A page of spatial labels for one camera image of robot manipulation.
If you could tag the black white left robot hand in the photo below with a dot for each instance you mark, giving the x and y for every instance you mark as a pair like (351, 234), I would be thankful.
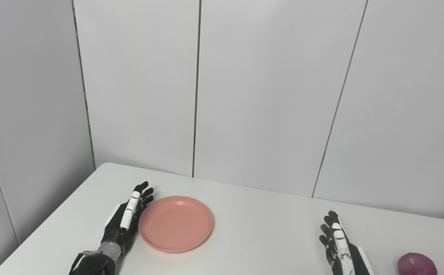
(126, 217)

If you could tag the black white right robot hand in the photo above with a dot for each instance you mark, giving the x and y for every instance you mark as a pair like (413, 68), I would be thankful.
(342, 252)

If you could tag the pink round plate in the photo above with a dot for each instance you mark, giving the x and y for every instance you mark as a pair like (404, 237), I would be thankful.
(175, 224)

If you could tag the purple red onion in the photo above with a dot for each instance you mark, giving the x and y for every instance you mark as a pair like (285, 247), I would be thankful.
(417, 265)

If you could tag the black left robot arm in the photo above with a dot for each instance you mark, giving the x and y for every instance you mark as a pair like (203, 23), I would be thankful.
(98, 263)

